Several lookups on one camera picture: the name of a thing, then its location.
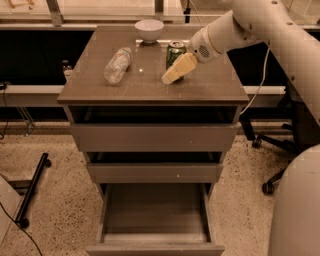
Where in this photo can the black wheeled stand leg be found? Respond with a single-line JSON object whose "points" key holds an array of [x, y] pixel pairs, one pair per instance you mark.
{"points": [[21, 218]]}

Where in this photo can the small bottle behind cabinet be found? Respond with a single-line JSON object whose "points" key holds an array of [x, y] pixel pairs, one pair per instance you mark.
{"points": [[67, 69]]}

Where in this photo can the grey top drawer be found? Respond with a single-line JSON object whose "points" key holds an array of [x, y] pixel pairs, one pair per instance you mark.
{"points": [[153, 129]]}

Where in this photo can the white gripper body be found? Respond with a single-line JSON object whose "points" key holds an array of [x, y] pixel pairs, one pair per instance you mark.
{"points": [[199, 47]]}

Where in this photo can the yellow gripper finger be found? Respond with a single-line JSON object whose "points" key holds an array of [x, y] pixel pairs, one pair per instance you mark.
{"points": [[184, 64]]}

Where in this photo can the clear plastic water bottle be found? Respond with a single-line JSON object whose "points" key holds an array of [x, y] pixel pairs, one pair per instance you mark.
{"points": [[117, 66]]}

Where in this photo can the grey middle drawer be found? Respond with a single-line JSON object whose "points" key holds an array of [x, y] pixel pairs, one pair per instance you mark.
{"points": [[155, 167]]}

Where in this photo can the grey drawer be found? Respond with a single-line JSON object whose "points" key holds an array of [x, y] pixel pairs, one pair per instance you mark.
{"points": [[155, 220], [153, 129], [155, 167]]}

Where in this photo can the black office chair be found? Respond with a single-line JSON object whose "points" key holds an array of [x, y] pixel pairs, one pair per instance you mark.
{"points": [[292, 106]]}

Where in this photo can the white bowl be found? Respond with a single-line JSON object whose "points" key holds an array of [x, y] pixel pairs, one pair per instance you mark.
{"points": [[149, 30]]}

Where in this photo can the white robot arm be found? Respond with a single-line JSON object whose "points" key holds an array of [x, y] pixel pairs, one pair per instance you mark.
{"points": [[295, 226]]}

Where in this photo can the green soda can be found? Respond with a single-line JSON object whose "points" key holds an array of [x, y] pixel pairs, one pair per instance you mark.
{"points": [[174, 50]]}

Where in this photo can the grey bottom drawer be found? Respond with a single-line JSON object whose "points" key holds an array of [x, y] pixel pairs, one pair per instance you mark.
{"points": [[155, 220]]}

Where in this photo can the grey drawer cabinet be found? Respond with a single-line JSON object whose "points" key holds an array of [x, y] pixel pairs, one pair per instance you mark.
{"points": [[214, 84]]}

